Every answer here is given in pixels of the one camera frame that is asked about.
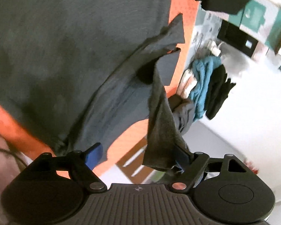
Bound black cloth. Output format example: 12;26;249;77
205;64;236;120

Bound black box appliance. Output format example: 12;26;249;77
217;20;258;58

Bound blue towel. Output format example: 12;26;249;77
188;57;223;122

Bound white folded cloth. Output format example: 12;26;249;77
179;69;198;99

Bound wooden chair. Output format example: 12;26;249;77
115;136;156;184

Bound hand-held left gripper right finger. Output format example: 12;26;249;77
170;146;249;191

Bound teal and white box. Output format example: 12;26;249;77
228;0;281;57

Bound grey crumpled clothes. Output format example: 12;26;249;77
169;94;196;135

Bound dark grey garment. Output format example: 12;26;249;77
0;0;190;172

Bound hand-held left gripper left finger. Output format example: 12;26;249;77
41;142;106;191

